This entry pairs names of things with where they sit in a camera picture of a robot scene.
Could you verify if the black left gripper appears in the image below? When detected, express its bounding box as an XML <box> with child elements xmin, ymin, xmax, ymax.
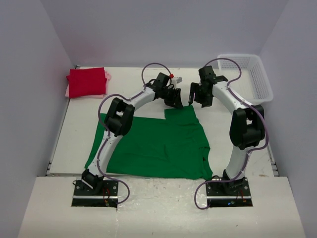
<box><xmin>160</xmin><ymin>87</ymin><xmax>183</xmax><ymax>110</ymax></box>

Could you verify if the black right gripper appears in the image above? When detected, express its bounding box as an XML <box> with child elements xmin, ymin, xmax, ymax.
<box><xmin>189</xmin><ymin>82</ymin><xmax>213</xmax><ymax>109</ymax></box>

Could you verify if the green t shirt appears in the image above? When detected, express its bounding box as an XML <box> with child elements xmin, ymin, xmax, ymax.
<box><xmin>84</xmin><ymin>105</ymin><xmax>213</xmax><ymax>179</ymax></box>

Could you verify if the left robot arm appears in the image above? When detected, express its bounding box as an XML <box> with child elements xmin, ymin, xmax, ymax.
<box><xmin>81</xmin><ymin>73</ymin><xmax>183</xmax><ymax>195</ymax></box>

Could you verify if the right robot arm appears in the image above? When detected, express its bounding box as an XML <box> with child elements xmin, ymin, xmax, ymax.
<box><xmin>188</xmin><ymin>66</ymin><xmax>265</xmax><ymax>195</ymax></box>

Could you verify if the white plastic basket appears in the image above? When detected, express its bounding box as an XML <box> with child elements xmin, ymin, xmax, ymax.
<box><xmin>217</xmin><ymin>54</ymin><xmax>273</xmax><ymax>105</ymax></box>

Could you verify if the pink folded t shirt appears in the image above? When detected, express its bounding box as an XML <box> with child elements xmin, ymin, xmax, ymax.
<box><xmin>64</xmin><ymin>70</ymin><xmax>112</xmax><ymax>100</ymax></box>

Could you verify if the red folded t shirt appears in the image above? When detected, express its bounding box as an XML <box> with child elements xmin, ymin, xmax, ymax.
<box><xmin>65</xmin><ymin>67</ymin><xmax>107</xmax><ymax>99</ymax></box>

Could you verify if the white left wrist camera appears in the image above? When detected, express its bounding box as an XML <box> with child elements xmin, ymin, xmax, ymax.
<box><xmin>171</xmin><ymin>77</ymin><xmax>182</xmax><ymax>87</ymax></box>

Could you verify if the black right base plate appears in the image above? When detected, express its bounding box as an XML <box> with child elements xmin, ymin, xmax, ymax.
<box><xmin>206</xmin><ymin>178</ymin><xmax>253</xmax><ymax>208</ymax></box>

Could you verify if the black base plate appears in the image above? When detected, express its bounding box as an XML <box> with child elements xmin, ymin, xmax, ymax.
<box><xmin>206</xmin><ymin>178</ymin><xmax>253</xmax><ymax>208</ymax></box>
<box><xmin>71</xmin><ymin>179</ymin><xmax>118</xmax><ymax>208</ymax></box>

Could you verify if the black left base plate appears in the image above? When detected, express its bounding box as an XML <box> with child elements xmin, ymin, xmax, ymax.
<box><xmin>71</xmin><ymin>179</ymin><xmax>118</xmax><ymax>208</ymax></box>

